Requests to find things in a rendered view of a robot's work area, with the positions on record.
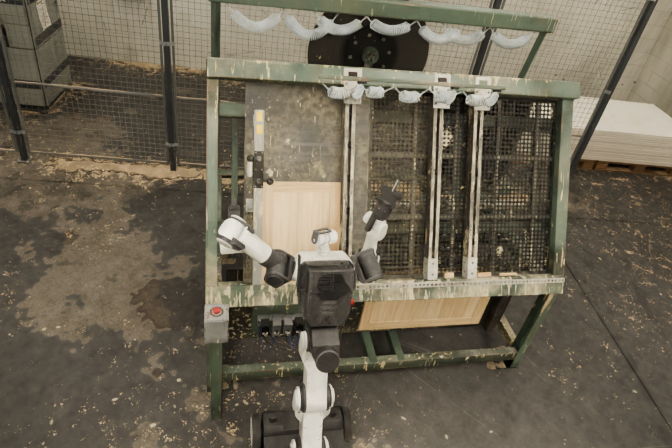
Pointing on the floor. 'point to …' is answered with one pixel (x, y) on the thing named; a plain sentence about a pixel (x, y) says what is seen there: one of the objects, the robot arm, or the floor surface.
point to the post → (216, 380)
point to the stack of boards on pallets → (625, 137)
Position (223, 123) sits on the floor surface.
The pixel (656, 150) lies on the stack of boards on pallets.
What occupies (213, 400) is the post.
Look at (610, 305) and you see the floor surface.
